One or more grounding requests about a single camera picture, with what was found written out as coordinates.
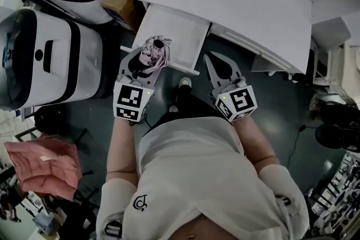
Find black bag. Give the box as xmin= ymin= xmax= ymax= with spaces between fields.
xmin=314 ymin=103 xmax=360 ymax=154

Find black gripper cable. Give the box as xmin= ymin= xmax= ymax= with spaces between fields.
xmin=128 ymin=112 xmax=154 ymax=129

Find white cabinet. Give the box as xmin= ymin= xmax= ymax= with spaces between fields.
xmin=137 ymin=0 xmax=315 ymax=76

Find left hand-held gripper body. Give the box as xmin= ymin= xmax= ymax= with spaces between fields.
xmin=113 ymin=60 xmax=155 ymax=123

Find person's left forearm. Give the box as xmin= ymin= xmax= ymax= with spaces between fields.
xmin=106 ymin=116 xmax=142 ymax=187

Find black chair base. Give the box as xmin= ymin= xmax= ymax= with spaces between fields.
xmin=71 ymin=128 xmax=101 ymax=207

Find person's left hand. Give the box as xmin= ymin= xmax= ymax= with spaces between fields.
xmin=116 ymin=73 xmax=145 ymax=88

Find person's black trousers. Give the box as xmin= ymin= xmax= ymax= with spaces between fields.
xmin=151 ymin=84 xmax=219 ymax=134

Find black floor cable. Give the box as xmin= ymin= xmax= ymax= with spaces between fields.
xmin=287 ymin=124 xmax=320 ymax=168

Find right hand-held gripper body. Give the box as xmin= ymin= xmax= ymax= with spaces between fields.
xmin=210 ymin=57 xmax=258 ymax=123

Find person's right forearm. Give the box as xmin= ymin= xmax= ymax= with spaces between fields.
xmin=232 ymin=114 xmax=282 ymax=178

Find person's right hand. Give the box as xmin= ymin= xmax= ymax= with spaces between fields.
xmin=218 ymin=75 xmax=249 ymax=94

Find cluttered shelf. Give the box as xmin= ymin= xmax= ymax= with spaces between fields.
xmin=305 ymin=151 xmax=360 ymax=238

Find white drawer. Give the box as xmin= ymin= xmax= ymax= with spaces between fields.
xmin=120 ymin=3 xmax=212 ymax=77

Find pink cloth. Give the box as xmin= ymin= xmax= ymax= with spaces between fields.
xmin=3 ymin=134 xmax=83 ymax=201

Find pink umbrella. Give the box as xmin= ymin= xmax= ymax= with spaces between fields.
xmin=137 ymin=34 xmax=173 ymax=75

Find person's white top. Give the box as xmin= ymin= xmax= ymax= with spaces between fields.
xmin=95 ymin=116 xmax=311 ymax=240

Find white plastic stool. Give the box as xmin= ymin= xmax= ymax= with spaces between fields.
xmin=309 ymin=16 xmax=353 ymax=87

